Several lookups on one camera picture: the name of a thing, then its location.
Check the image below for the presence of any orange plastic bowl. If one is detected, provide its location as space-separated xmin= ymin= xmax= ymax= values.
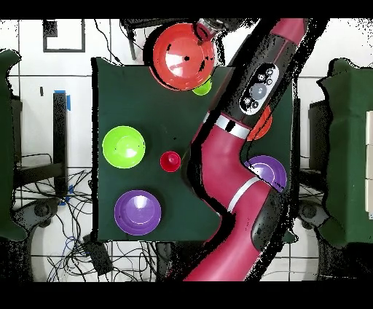
xmin=246 ymin=106 xmax=274 ymax=142
xmin=148 ymin=22 xmax=218 ymax=92

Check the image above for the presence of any green plastic cup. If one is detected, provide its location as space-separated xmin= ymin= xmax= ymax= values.
xmin=191 ymin=77 xmax=213 ymax=96

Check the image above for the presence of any white box stack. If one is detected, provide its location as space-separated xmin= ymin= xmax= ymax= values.
xmin=364 ymin=110 xmax=373 ymax=219

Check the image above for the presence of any dark green tablecloth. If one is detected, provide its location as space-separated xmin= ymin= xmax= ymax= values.
xmin=90 ymin=56 xmax=301 ymax=245

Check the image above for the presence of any red plastic cup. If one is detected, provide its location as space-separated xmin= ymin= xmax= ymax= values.
xmin=159 ymin=150 xmax=182 ymax=173

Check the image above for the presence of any green plastic bowl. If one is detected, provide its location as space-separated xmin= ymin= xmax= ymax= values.
xmin=101 ymin=125 xmax=146 ymax=170

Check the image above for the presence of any purple plastic bowl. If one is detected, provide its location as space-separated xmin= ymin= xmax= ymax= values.
xmin=243 ymin=154 xmax=288 ymax=194
xmin=114 ymin=189 xmax=162 ymax=236

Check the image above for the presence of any black beam with blue tape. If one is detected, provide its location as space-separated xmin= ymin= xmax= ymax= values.
xmin=52 ymin=89 xmax=71 ymax=197

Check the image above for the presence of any green cloth covered table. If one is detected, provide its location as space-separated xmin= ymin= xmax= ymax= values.
xmin=0 ymin=48 xmax=28 ymax=242
xmin=317 ymin=57 xmax=373 ymax=249

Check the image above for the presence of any black chair base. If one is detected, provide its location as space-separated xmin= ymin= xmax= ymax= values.
xmin=12 ymin=197 xmax=60 ymax=231
xmin=298 ymin=200 xmax=330 ymax=230

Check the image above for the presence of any black power box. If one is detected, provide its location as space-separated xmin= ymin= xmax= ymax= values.
xmin=82 ymin=235 xmax=114 ymax=276

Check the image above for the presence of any black camera stand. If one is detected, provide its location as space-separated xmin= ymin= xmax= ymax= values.
xmin=119 ymin=18 xmax=176 ymax=61

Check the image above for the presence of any black square frame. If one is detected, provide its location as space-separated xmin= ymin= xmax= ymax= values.
xmin=42 ymin=19 xmax=86 ymax=53

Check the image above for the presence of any tangle of cables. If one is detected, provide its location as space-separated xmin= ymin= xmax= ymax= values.
xmin=12 ymin=168 xmax=158 ymax=282

